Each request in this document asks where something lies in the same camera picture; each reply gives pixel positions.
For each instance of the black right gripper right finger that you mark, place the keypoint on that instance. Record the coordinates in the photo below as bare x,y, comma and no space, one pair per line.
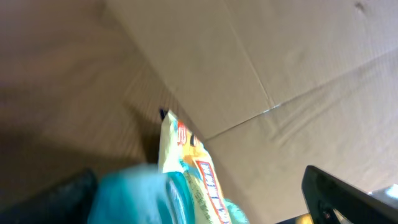
325,194

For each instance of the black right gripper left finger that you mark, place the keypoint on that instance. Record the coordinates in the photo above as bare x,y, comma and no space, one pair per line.
67,201

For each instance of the teal mouthwash bottle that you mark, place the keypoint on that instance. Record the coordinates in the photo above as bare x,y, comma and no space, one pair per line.
142,194

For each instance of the teal wet wipes pack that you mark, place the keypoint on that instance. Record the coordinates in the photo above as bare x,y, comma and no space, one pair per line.
237,215

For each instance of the orange snack bag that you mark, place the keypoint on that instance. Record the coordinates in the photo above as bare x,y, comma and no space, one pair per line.
183,157

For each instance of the brown cardboard box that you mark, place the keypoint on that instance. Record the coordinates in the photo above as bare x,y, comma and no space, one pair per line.
274,86

